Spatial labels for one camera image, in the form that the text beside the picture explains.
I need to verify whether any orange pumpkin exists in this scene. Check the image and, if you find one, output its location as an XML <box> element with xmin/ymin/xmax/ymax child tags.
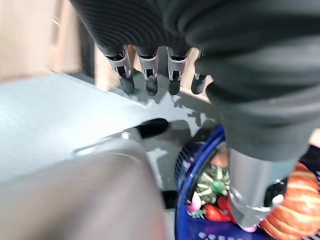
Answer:
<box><xmin>258</xmin><ymin>161</ymin><xmax>320</xmax><ymax>240</ymax></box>

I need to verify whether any green striped squash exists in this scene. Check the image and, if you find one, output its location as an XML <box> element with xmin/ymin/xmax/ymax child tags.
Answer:
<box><xmin>194</xmin><ymin>164</ymin><xmax>232</xmax><ymax>201</ymax></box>

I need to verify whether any dark purple eggplant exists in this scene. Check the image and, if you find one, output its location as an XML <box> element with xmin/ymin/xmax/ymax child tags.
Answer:
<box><xmin>264</xmin><ymin>176</ymin><xmax>289</xmax><ymax>208</ymax></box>

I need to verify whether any blue plastic basket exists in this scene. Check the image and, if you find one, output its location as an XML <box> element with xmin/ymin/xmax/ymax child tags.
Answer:
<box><xmin>173</xmin><ymin>124</ymin><xmax>320</xmax><ymax>240</ymax></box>

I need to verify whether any light wooden cabinet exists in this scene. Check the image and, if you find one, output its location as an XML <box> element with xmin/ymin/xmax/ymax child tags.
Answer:
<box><xmin>0</xmin><ymin>0</ymin><xmax>216</xmax><ymax>104</ymax></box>

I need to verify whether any red pepper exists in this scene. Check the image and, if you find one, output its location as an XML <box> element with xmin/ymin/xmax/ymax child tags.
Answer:
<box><xmin>203</xmin><ymin>195</ymin><xmax>238</xmax><ymax>224</ymax></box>

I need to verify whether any pink white radish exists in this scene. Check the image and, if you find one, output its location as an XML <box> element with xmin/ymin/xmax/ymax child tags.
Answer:
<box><xmin>186</xmin><ymin>193</ymin><xmax>207</xmax><ymax>219</ymax></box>

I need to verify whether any orange round fruit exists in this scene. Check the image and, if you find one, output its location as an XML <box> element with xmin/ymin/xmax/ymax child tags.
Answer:
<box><xmin>210</xmin><ymin>149</ymin><xmax>230</xmax><ymax>169</ymax></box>

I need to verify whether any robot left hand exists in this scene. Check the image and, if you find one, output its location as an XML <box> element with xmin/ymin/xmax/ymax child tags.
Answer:
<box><xmin>69</xmin><ymin>0</ymin><xmax>320</xmax><ymax>226</ymax></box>

